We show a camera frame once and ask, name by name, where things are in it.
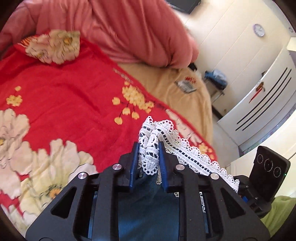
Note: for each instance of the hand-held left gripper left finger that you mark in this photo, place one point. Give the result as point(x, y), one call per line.
point(134, 166)

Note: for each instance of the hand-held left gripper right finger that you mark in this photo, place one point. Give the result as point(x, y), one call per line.
point(163, 166)

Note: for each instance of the blue pants with white lace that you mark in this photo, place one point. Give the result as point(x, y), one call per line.
point(150, 160)

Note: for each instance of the green cloth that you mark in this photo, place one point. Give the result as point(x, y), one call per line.
point(282, 213)

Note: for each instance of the white striped cabinet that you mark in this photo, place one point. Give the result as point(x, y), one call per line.
point(266, 115)

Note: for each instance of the red hanging ornament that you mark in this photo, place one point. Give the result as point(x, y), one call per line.
point(256, 92)

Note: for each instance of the small dark packet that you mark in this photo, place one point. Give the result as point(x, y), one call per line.
point(186, 84)

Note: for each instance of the small stool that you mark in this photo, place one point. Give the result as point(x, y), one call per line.
point(217, 95)

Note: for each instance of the red floral blanket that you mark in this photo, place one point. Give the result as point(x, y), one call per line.
point(69, 92)

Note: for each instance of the pink quilt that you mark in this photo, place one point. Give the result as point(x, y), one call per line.
point(127, 30)

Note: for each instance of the black television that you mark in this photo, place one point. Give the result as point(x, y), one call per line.
point(182, 4)

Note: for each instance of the round wall clock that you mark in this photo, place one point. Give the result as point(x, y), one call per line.
point(259, 30)

